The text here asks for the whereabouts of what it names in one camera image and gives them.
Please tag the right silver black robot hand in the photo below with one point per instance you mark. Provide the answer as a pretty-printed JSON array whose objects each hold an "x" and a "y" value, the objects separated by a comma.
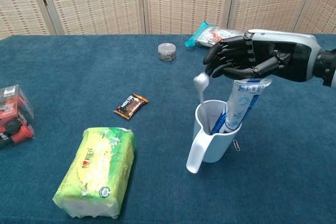
[{"x": 299, "y": 56}]

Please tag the blue white toothpaste tube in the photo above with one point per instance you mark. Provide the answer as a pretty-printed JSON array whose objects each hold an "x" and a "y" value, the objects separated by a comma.
[{"x": 241, "y": 100}]

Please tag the white toothbrush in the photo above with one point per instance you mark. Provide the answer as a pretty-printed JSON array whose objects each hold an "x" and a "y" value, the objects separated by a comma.
[{"x": 201, "y": 82}]

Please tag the woven folding screen panel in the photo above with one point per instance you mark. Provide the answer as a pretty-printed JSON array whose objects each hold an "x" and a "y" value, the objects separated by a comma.
[
  {"x": 186, "y": 1},
  {"x": 270, "y": 1},
  {"x": 18, "y": 3},
  {"x": 92, "y": 1},
  {"x": 323, "y": 6}
]

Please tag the teal snack package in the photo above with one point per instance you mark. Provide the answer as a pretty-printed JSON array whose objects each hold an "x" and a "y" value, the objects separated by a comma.
[{"x": 207, "y": 35}]

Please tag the metal paper clip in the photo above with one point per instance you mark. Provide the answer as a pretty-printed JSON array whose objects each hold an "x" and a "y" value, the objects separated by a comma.
[{"x": 236, "y": 145}]

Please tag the clear jar of pins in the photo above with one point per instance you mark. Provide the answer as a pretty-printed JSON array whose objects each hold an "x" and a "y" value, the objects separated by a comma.
[{"x": 167, "y": 53}]

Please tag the brown coffee sachet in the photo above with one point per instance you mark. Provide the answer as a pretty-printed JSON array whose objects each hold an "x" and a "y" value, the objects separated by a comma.
[{"x": 131, "y": 106}]

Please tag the blue table cloth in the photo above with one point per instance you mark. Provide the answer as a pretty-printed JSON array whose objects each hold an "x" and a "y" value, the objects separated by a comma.
[{"x": 78, "y": 77}]

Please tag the green tissue pack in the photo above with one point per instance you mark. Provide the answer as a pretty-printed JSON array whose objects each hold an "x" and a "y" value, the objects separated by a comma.
[{"x": 97, "y": 171}]

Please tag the clear box red black items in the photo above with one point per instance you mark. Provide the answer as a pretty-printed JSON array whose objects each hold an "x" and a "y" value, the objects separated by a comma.
[{"x": 14, "y": 119}]

